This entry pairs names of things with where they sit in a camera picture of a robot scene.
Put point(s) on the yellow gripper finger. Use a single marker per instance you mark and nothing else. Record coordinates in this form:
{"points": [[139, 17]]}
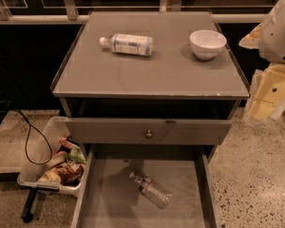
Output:
{"points": [[268, 100], [250, 41]]}

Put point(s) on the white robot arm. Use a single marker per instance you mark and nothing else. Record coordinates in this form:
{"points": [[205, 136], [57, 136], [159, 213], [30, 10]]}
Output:
{"points": [[272, 39]]}

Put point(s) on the clear plastic bin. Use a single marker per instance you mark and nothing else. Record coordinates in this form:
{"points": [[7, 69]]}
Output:
{"points": [[39, 153]]}

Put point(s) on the brass drawer knob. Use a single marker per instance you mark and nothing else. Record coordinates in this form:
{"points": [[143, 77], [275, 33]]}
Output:
{"points": [[148, 134]]}

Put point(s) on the clear water bottle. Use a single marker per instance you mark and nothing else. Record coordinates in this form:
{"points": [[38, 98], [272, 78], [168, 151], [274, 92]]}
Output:
{"points": [[151, 190]]}

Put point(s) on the grey top drawer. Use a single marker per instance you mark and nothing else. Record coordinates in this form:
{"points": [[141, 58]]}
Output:
{"points": [[132, 131]]}

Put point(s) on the grey drawer cabinet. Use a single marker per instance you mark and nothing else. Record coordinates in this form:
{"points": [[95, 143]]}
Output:
{"points": [[172, 83]]}

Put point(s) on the white labelled plastic bottle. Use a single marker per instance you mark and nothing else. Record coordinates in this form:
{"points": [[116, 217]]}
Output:
{"points": [[128, 44]]}

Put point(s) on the white ceramic bowl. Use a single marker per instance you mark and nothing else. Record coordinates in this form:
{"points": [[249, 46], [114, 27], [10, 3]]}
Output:
{"points": [[207, 44]]}

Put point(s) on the metal window railing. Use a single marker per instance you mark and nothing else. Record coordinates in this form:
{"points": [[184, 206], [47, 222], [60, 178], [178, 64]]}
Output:
{"points": [[76, 11]]}

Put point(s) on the brown snack bag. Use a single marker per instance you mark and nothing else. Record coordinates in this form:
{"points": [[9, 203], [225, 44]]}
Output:
{"points": [[66, 173]]}

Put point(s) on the green snack bag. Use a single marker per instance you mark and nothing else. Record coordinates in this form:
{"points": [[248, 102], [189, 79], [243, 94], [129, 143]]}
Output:
{"points": [[74, 152]]}

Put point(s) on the grey open middle drawer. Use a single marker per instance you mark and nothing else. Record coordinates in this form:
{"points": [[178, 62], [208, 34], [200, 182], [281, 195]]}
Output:
{"points": [[109, 198]]}

